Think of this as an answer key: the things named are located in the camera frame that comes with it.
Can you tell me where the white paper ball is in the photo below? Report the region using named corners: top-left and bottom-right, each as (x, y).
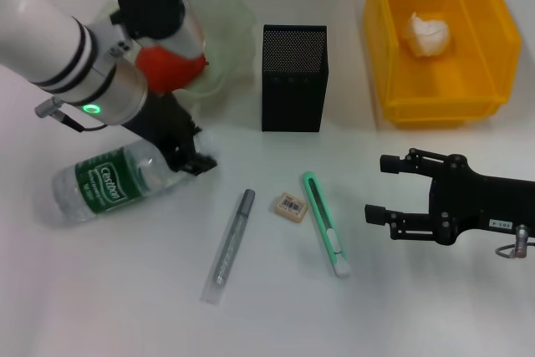
top-left (403, 11), bottom-right (454, 59)

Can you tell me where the mint green utility knife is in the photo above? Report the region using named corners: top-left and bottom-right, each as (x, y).
top-left (301, 171), bottom-right (350, 278)

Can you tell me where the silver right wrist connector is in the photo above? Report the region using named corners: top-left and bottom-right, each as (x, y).
top-left (513, 225), bottom-right (531, 258)

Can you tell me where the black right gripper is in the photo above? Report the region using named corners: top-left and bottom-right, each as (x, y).
top-left (364, 147), bottom-right (535, 247)

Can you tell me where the clear green-label water bottle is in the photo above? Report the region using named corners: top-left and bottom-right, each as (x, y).
top-left (50, 129), bottom-right (219, 227)

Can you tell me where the grey right arm cable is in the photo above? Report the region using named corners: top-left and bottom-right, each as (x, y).
top-left (495, 239), bottom-right (535, 261)

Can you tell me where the grey pen in clear sleeve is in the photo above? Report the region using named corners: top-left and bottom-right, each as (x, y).
top-left (200, 188), bottom-right (257, 306)

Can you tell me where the soft red-orange toy orange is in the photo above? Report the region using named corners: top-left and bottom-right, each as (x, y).
top-left (135, 45), bottom-right (210, 94)

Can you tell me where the black cable with silver plug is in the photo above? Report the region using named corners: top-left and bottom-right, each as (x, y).
top-left (34, 96), bottom-right (108, 133)

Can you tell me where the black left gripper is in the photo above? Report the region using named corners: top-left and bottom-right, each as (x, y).
top-left (122, 91), bottom-right (219, 176)

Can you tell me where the yellow plastic bin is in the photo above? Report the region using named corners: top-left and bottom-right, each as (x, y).
top-left (362, 0), bottom-right (522, 129)

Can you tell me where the black mesh pen holder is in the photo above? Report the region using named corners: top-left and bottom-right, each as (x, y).
top-left (262, 24), bottom-right (330, 133)

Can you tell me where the beige eraser with barcode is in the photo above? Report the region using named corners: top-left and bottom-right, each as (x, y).
top-left (273, 191), bottom-right (309, 222)

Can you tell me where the pale green wavy glass plate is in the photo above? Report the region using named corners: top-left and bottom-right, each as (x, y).
top-left (91, 0), bottom-right (258, 116)

